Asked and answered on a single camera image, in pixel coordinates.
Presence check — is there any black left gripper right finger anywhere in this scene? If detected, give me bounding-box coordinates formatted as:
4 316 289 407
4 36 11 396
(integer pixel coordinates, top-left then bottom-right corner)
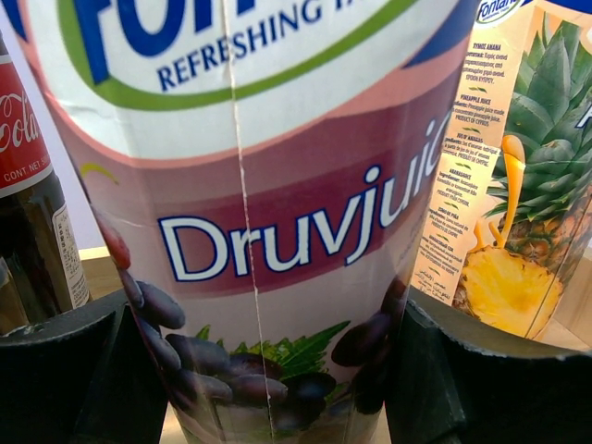
386 289 591 443

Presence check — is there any pineapple juice carton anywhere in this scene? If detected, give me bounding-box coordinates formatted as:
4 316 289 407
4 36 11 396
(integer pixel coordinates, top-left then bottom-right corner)
412 1 591 343

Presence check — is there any wooden two-tier shelf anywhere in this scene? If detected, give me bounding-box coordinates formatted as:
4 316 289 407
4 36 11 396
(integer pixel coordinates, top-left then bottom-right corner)
78 244 592 444

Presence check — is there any blue grape juice carton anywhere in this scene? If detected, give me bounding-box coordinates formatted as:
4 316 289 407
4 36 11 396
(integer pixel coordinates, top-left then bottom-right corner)
4 1 478 443

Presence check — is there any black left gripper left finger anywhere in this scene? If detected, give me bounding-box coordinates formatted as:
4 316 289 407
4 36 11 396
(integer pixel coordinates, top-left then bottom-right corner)
1 290 167 443

